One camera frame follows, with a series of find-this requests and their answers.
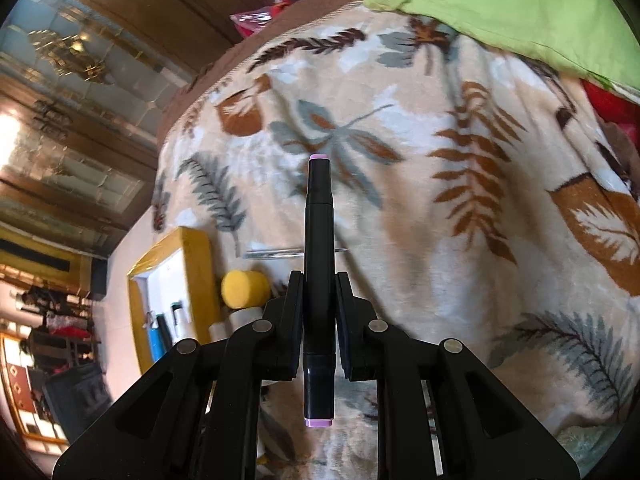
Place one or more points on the black marker pink caps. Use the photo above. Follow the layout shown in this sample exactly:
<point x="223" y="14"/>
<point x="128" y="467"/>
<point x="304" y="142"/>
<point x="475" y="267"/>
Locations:
<point x="318" y="220"/>

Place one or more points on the blue tube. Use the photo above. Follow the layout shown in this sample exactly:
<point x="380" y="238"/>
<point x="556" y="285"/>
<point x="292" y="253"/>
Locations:
<point x="161" y="347"/>

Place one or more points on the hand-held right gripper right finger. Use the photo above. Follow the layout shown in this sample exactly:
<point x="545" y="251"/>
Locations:
<point x="342" y="322"/>

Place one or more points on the wooden mirrored wardrobe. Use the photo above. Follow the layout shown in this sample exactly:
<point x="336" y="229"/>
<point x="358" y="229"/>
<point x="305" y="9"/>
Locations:
<point x="100" y="110"/>

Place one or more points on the white bottle yellow cap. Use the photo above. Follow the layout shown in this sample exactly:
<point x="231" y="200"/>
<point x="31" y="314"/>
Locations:
<point x="245" y="287"/>

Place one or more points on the white tube black cap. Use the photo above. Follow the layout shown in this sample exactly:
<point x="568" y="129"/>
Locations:
<point x="181" y="322"/>

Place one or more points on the white tray with yellow edge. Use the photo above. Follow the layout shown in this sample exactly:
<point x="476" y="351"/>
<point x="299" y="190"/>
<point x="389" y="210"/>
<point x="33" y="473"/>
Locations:
<point x="192" y="255"/>

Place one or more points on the green cloth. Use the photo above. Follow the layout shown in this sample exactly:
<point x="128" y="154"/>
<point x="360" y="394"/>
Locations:
<point x="500" y="5"/>

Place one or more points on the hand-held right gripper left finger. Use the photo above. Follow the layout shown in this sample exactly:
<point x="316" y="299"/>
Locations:
<point x="295" y="322"/>

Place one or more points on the red cloth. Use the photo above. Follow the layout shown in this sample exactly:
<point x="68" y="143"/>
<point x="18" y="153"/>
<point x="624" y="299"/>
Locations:
<point x="607" y="105"/>

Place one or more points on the dark chair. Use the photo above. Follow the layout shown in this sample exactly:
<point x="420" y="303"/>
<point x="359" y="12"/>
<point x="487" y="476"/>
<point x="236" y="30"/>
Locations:
<point x="75" y="400"/>

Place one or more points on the leaf print blanket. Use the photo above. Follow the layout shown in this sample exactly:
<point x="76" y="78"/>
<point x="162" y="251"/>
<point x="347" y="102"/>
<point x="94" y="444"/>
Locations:
<point x="450" y="110"/>

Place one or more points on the thin metal pen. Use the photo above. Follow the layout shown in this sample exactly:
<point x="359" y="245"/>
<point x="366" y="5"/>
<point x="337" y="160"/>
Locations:
<point x="272" y="253"/>

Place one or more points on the pink packet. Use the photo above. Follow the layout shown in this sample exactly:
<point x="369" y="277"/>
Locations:
<point x="255" y="20"/>

